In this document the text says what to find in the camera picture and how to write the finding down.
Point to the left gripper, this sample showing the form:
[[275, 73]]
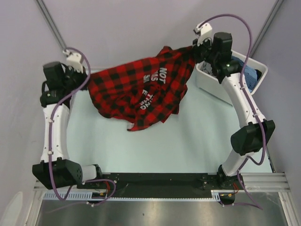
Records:
[[83, 76]]

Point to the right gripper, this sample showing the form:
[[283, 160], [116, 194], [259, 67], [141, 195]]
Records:
[[196, 49]]

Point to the red black plaid shirt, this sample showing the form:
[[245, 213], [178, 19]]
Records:
[[145, 91]]

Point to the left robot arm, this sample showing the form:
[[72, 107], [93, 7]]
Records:
[[55, 169]]

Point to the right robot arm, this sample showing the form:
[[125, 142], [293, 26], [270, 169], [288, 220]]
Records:
[[249, 143]]

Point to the grey shirt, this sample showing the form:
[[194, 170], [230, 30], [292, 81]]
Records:
[[206, 68]]

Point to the white plastic bin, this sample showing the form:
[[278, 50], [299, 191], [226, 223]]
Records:
[[209, 82]]

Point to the blue checked shirt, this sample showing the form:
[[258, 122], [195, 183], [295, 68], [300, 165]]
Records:
[[252, 76]]

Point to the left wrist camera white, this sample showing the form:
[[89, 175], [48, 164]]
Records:
[[74, 60]]

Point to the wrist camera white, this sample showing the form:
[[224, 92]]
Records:
[[203, 31], [74, 60]]

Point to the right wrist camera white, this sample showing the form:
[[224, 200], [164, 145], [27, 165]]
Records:
[[203, 31]]

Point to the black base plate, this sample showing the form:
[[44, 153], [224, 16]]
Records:
[[170, 185]]

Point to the aluminium frame rail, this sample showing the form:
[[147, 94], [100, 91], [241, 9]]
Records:
[[253, 182]]

